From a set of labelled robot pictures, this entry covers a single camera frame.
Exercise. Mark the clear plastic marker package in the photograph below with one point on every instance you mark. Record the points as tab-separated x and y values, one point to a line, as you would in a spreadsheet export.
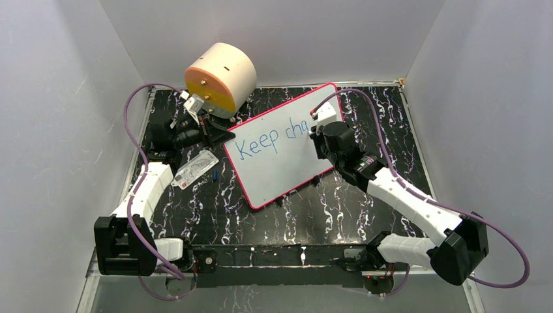
194	169

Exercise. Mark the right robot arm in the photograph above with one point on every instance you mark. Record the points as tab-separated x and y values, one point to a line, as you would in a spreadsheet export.
455	244

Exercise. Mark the pink framed whiteboard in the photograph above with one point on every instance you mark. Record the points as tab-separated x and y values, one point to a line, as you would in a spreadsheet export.
272	153

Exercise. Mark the black whiteboard stand foot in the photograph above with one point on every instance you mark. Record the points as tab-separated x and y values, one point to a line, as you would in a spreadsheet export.
279	201
316	180

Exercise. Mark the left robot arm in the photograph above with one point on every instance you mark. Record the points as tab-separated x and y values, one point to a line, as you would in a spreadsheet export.
180	151

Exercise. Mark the round pastel drawer cabinet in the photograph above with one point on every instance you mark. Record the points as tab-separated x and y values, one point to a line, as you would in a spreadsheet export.
224	77

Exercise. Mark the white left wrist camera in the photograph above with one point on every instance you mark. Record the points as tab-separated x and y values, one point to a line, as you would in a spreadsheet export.
193	104

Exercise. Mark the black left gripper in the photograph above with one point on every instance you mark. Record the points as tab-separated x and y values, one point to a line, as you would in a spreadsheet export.
212	135

